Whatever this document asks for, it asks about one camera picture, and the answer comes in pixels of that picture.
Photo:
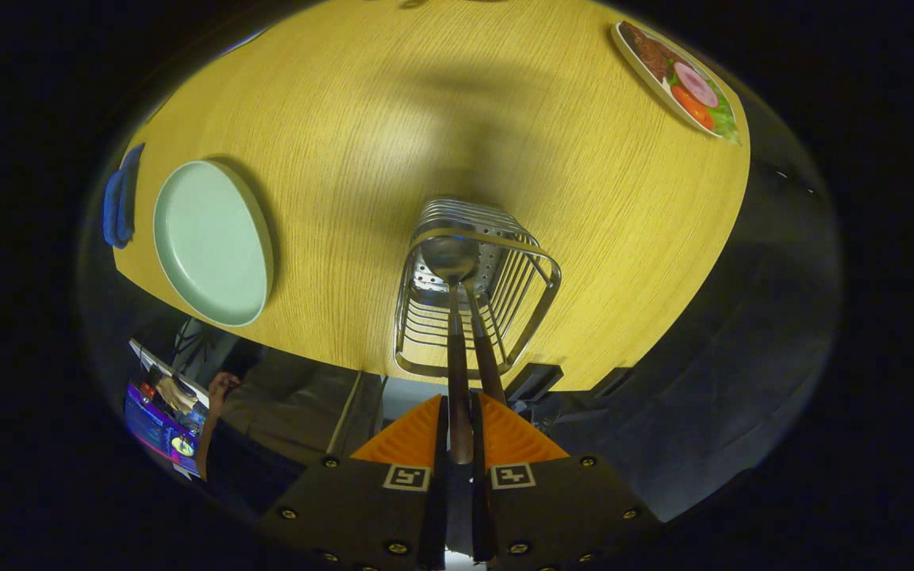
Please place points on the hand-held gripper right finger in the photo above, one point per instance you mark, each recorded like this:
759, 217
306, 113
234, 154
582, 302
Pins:
481, 507

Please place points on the computer monitor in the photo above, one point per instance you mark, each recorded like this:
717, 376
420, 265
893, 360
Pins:
151, 428

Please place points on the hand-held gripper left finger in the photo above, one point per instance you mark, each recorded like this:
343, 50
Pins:
433, 515

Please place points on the person's grey trousers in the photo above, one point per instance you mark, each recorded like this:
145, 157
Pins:
298, 412

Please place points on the plate with meat and vegetables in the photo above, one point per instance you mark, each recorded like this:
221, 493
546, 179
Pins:
679, 79

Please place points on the white side table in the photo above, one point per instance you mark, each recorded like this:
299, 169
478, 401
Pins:
147, 357

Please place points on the black table leg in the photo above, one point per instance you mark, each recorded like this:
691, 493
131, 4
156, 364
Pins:
534, 382
612, 382

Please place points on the green plate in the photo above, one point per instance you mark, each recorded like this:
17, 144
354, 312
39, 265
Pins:
211, 246

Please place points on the blue cloth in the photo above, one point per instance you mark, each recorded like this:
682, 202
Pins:
117, 206

